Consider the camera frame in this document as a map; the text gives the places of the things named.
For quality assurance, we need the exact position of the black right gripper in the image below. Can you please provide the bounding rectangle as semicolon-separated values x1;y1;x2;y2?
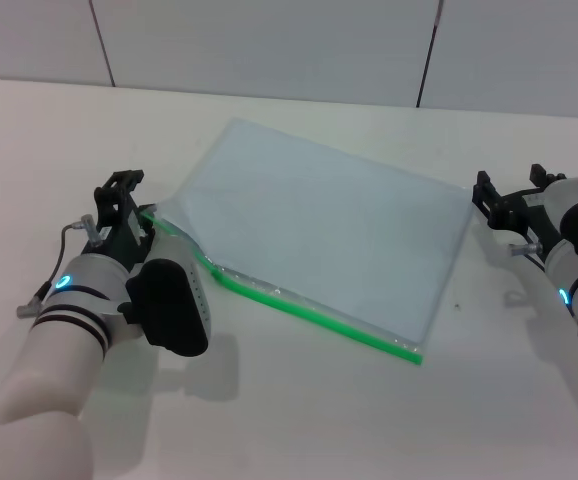
472;164;568;254

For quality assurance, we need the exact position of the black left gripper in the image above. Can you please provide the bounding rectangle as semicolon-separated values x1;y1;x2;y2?
81;170;158;274

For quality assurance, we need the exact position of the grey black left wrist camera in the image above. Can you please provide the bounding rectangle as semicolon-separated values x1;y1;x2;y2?
124;239;215;359

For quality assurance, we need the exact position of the transparent document bag green zip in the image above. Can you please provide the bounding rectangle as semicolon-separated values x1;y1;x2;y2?
141;117;476;367

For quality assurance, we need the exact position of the grey cable with metal plug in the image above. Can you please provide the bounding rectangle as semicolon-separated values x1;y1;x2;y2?
16;214;101;319
508;241;548;266

